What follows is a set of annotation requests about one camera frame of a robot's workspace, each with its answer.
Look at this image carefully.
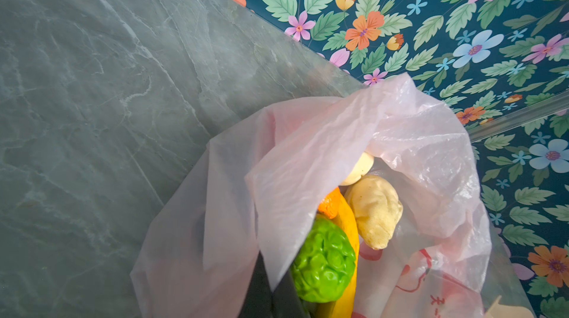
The green fake custard apple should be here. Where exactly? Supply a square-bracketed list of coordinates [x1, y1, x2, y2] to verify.
[290, 214, 357, 303]

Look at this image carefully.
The beige fake potato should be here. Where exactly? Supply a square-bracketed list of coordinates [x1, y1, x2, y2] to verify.
[345, 175, 403, 250]

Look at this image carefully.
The yellow fake banana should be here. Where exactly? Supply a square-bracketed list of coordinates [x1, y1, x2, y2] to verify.
[315, 191, 361, 318]

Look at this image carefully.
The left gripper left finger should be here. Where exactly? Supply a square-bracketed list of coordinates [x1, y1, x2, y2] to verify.
[238, 254, 272, 318]

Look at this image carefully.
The pale round fake fruit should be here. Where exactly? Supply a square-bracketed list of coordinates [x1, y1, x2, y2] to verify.
[340, 152, 375, 186]

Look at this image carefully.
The orange fake fruit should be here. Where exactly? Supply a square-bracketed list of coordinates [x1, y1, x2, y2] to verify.
[318, 188, 342, 220]

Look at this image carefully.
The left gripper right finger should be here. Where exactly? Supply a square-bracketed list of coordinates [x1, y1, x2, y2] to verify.
[272, 271, 311, 318]

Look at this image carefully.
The pink plastic bag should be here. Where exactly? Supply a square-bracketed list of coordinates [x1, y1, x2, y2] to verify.
[130, 74, 532, 317]

